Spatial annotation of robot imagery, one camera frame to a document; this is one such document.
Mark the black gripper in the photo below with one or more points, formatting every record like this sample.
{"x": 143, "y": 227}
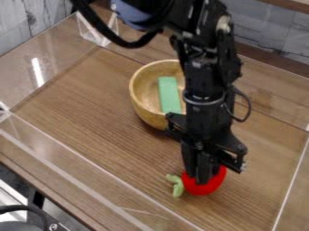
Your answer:
{"x": 208, "y": 145}

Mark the red plush fruit green stem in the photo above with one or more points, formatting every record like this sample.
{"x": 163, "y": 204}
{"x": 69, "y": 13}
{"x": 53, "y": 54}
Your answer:
{"x": 186, "y": 184}

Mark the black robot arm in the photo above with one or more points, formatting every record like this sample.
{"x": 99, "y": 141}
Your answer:
{"x": 202, "y": 39}

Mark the green rectangular block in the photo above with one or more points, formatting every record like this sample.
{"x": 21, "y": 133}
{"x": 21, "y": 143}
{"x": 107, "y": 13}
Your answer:
{"x": 168, "y": 95}

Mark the light wooden bowl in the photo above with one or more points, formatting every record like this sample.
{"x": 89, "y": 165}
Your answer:
{"x": 144, "y": 93}

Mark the clear acrylic table barrier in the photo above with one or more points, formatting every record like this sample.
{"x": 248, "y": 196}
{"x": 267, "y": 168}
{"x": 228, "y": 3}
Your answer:
{"x": 115, "y": 189}

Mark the black metal table frame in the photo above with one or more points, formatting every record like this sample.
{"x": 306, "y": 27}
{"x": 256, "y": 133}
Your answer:
{"x": 52, "y": 219}

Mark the clear acrylic corner bracket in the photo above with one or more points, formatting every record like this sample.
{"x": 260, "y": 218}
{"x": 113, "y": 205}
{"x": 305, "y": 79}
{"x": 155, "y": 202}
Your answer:
{"x": 89, "y": 34}

